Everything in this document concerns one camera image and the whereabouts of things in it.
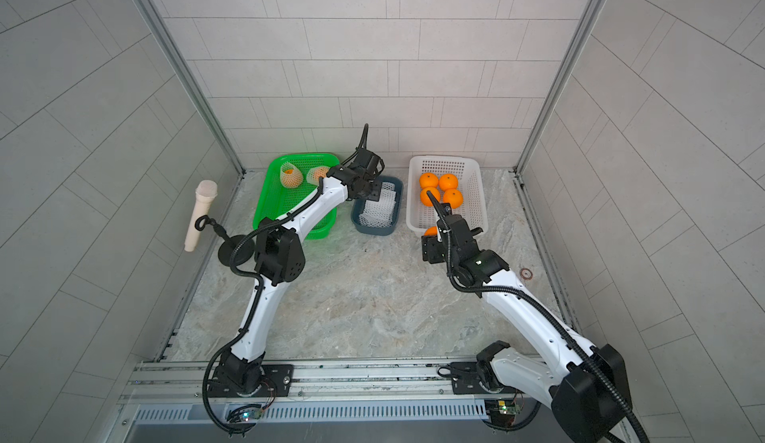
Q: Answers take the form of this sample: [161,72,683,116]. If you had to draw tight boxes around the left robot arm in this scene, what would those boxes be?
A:
[202,126,384,396]

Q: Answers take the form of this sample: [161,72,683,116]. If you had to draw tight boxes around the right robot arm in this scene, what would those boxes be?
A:
[422,191,649,442]

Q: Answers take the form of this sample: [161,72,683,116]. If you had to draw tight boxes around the dark blue plastic tub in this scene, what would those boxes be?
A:
[351,176,404,236]

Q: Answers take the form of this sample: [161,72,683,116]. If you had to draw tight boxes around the white plastic basket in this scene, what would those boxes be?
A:
[406,155,488,236]

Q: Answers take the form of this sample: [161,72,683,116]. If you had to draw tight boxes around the right green circuit board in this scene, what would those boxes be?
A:
[484,400,522,428]

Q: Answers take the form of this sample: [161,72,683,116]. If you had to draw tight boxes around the green circuit board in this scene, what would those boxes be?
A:
[484,400,522,428]
[226,404,266,425]

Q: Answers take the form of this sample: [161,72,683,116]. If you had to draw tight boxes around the left green circuit board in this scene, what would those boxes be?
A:
[226,404,266,425]

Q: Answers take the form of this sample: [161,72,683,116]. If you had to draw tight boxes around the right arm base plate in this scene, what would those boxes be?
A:
[438,361,491,395]

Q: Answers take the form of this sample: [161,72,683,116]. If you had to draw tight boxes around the aluminium rail frame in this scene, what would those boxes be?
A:
[103,343,545,442]

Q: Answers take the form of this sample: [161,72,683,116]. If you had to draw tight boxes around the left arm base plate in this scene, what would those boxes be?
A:
[206,365,294,398]

